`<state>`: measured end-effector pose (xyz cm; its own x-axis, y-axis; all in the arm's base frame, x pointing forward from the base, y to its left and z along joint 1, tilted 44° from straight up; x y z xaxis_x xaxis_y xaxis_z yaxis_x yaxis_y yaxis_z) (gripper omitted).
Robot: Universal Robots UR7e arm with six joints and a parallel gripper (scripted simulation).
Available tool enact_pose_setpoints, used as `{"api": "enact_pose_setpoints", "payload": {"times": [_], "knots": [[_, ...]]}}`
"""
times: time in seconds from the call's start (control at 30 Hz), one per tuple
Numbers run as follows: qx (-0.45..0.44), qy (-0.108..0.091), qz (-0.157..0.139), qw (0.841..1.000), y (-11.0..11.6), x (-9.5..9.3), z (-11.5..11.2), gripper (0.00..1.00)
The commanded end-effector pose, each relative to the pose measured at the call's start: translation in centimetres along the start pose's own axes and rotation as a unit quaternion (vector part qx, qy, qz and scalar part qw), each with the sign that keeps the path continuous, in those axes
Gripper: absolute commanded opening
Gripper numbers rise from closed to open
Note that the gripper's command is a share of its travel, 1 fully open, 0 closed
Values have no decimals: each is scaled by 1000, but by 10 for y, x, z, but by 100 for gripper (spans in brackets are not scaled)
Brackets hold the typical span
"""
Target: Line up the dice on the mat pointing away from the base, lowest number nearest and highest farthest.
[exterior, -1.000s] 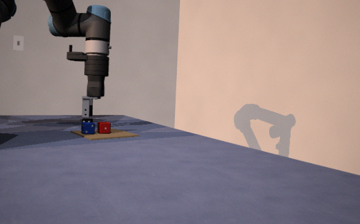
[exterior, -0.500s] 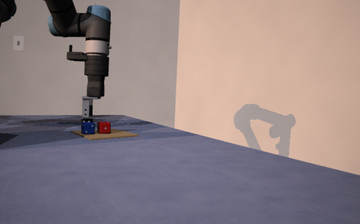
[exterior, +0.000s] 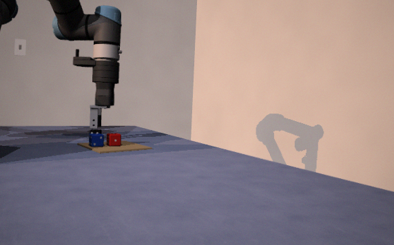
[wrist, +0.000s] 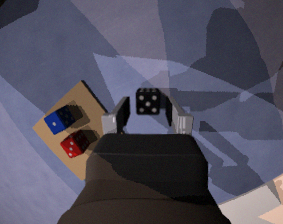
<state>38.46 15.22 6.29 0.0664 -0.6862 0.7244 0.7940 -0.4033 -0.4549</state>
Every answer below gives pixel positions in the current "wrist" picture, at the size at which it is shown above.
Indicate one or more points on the red die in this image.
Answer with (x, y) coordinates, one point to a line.
(75, 144)

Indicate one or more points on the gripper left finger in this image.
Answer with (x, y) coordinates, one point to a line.
(115, 121)

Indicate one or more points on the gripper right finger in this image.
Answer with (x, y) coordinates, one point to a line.
(181, 122)

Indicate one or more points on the tan flat mat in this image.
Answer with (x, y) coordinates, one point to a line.
(87, 112)

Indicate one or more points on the blue die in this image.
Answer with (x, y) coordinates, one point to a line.
(59, 120)

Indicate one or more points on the black die with white pips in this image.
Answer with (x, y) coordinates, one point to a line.
(147, 101)

